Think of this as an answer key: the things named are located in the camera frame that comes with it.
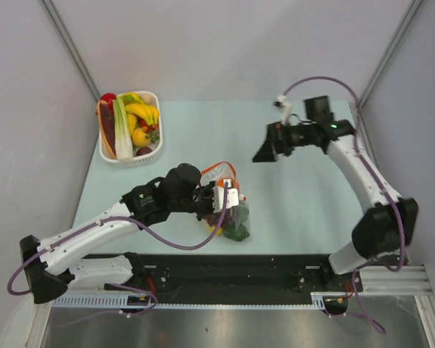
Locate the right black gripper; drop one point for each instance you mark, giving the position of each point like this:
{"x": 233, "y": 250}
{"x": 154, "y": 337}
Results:
{"x": 275, "y": 144}

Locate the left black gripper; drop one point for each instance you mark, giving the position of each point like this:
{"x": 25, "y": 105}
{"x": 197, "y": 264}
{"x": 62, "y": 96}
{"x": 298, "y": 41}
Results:
{"x": 209, "y": 188}

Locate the yellow bell pepper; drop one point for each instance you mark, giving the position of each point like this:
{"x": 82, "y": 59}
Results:
{"x": 214, "y": 230}

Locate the clear orange zip bag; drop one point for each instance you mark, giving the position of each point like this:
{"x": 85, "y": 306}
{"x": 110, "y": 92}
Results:
{"x": 215, "y": 174}

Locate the dark grape bunch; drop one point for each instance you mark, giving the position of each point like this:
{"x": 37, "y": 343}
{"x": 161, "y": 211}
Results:
{"x": 212, "y": 220}

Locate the orange fruit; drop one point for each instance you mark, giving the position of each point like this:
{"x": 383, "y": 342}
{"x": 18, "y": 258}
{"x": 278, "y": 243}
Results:
{"x": 229, "y": 183}

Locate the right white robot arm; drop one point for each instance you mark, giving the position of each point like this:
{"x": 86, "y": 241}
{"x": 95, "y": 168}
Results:
{"x": 388, "y": 221}

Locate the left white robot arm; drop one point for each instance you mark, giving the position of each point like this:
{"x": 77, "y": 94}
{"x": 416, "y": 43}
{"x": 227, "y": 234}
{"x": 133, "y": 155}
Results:
{"x": 54, "y": 265}

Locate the white plastic basket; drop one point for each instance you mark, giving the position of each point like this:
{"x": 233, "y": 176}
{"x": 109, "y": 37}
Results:
{"x": 149, "y": 98}

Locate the dark purple plum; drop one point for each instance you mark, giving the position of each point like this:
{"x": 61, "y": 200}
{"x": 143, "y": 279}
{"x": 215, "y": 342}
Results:
{"x": 143, "y": 151}

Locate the yellow lemon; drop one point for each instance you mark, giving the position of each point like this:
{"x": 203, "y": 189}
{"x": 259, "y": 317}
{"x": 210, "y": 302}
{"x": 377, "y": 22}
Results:
{"x": 139, "y": 138}

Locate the yellow banana bunch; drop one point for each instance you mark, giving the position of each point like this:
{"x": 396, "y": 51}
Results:
{"x": 136, "y": 109}

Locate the green white leek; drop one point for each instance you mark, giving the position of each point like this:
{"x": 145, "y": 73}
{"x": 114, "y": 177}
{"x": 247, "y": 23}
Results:
{"x": 123, "y": 144}

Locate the orange sliced papaya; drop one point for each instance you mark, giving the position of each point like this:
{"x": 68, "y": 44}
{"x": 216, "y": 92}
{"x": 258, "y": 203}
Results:
{"x": 107, "y": 127}

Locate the red bell pepper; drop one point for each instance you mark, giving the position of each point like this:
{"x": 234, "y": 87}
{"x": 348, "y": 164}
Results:
{"x": 109, "y": 98}

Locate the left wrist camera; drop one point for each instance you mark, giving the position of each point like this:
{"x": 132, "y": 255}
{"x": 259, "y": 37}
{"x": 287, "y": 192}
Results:
{"x": 224, "y": 198}

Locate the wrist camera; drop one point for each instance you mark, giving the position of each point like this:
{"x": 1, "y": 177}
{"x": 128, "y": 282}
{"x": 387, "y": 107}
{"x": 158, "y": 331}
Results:
{"x": 284, "y": 107}
{"x": 224, "y": 198}

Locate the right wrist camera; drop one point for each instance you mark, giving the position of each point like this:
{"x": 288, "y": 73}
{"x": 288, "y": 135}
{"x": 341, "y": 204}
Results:
{"x": 284, "y": 107}

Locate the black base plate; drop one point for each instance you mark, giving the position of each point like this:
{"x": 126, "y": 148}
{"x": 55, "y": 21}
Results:
{"x": 243, "y": 276}

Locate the right aluminium post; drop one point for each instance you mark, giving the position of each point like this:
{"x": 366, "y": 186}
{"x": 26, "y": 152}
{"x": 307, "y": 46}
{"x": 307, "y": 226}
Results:
{"x": 397, "y": 38}

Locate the aluminium post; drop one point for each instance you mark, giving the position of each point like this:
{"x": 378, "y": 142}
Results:
{"x": 67, "y": 41}
{"x": 397, "y": 38}

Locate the white cable duct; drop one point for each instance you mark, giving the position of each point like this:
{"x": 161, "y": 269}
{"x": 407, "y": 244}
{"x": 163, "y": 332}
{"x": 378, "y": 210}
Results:
{"x": 135, "y": 302}

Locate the aluminium front rail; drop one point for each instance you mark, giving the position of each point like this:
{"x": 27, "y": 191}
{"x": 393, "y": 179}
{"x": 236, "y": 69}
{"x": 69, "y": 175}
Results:
{"x": 411, "y": 279}

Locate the left aluminium post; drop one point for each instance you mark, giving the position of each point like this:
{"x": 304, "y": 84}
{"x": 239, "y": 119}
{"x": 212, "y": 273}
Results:
{"x": 67, "y": 41}

